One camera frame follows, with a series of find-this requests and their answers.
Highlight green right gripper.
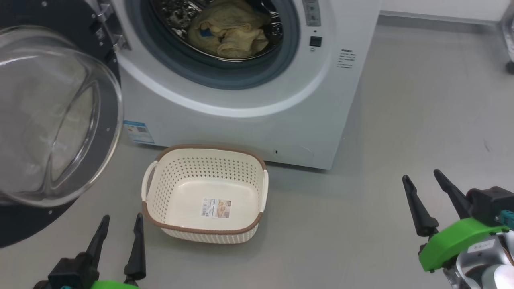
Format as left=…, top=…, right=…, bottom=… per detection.
left=402, top=169, right=510, bottom=273

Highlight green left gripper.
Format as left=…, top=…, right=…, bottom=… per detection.
left=82, top=212, right=147, bottom=289

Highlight round glass washing machine door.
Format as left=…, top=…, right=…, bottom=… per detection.
left=0, top=0, right=123, bottom=248

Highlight pale yellow garment blue patches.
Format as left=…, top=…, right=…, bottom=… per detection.
left=188, top=0, right=270, bottom=59

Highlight cream perforated laundry basket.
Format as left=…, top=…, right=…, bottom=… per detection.
left=141, top=144, right=269, bottom=244

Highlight white washing machine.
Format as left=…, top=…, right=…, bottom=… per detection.
left=86, top=0, right=381, bottom=171

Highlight small product label sticker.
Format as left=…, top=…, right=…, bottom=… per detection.
left=202, top=198, right=232, bottom=219

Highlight blue energy label sticker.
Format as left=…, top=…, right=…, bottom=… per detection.
left=124, top=120, right=155, bottom=145

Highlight black text warning sticker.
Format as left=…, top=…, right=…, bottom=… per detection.
left=337, top=49, right=357, bottom=69

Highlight teal right camera cable connector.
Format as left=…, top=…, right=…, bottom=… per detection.
left=499, top=209, right=514, bottom=231

